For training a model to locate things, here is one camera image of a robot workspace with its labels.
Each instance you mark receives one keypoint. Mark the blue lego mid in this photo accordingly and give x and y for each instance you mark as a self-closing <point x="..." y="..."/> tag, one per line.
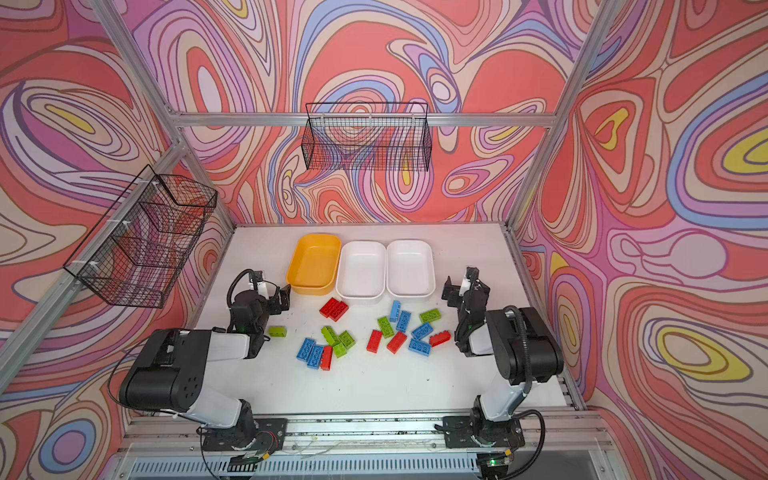
<point x="422" y="331"/>

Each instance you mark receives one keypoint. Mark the white plastic bin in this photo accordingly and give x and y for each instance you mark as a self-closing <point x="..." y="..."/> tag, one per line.
<point x="362" y="272"/>
<point x="410" y="269"/>

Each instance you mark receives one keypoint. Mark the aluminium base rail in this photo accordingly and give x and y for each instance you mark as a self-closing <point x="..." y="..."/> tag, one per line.
<point x="399" y="432"/>

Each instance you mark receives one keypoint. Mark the blue lego cluster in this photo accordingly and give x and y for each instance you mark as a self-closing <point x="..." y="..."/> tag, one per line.
<point x="311" y="353"/>

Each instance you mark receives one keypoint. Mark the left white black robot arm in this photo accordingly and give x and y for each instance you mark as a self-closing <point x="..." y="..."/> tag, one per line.
<point x="168" y="375"/>

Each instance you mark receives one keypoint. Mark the blue lego pair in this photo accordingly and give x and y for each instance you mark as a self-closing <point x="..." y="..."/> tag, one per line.
<point x="399" y="318"/>

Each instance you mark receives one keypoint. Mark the right white plastic bin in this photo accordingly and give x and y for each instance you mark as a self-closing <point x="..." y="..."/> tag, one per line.
<point x="410" y="269"/>

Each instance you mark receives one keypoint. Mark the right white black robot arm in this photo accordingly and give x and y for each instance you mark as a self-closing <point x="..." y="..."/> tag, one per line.
<point x="525" y="354"/>

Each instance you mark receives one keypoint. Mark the yellow plastic bin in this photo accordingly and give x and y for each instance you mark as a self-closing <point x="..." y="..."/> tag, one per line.
<point x="314" y="266"/>

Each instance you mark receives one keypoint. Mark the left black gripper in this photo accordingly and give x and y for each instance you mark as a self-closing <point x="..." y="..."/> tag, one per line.
<point x="278" y="298"/>

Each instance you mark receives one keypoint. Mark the left black wire basket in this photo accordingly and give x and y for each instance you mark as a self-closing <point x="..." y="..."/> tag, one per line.
<point x="148" y="242"/>

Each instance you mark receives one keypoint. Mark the green lego cluster centre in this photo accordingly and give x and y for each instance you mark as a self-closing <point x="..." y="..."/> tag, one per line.
<point x="340" y="343"/>

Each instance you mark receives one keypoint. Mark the lone green lego left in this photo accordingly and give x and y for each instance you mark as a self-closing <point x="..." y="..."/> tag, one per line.
<point x="277" y="331"/>

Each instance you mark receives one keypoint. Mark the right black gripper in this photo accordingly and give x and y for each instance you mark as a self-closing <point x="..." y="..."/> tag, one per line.
<point x="463" y="297"/>

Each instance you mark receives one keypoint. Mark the middle white plastic bin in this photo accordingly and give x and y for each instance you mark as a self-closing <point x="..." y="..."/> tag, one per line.
<point x="362" y="272"/>

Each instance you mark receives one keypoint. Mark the red double lego near bins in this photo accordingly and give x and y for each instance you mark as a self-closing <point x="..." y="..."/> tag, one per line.
<point x="334" y="309"/>

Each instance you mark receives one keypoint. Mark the back black wire basket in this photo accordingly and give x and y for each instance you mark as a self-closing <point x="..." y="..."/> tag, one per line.
<point x="367" y="136"/>

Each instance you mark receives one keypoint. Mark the black wire basket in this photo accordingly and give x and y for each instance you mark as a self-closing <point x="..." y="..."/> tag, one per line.
<point x="367" y="136"/>
<point x="148" y="242"/>

